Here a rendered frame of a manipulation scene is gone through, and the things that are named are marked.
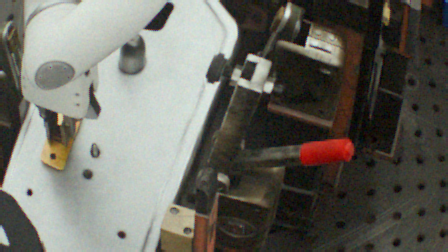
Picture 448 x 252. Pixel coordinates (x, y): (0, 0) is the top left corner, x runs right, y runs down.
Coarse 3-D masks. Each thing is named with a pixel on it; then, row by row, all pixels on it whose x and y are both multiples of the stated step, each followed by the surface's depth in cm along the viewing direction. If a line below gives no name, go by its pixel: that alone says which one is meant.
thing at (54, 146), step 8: (56, 128) 125; (56, 136) 125; (48, 144) 125; (56, 144) 125; (48, 152) 125; (56, 152) 125; (64, 152) 125; (48, 160) 124; (56, 160) 124; (64, 160) 124
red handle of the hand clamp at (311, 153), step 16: (304, 144) 113; (320, 144) 112; (336, 144) 110; (352, 144) 111; (240, 160) 117; (256, 160) 116; (272, 160) 115; (288, 160) 114; (304, 160) 113; (320, 160) 112; (336, 160) 111
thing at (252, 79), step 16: (224, 64) 106; (256, 64) 107; (208, 80) 106; (240, 80) 105; (256, 80) 105; (272, 80) 107; (240, 96) 106; (256, 96) 106; (240, 112) 108; (224, 128) 111; (240, 128) 110; (224, 144) 113; (240, 144) 112; (224, 160) 115
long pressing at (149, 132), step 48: (192, 0) 138; (192, 48) 134; (96, 96) 130; (144, 96) 130; (192, 96) 130; (144, 144) 127; (192, 144) 127; (48, 192) 122; (96, 192) 123; (144, 192) 124; (0, 240) 117; (48, 240) 119; (96, 240) 119; (144, 240) 120
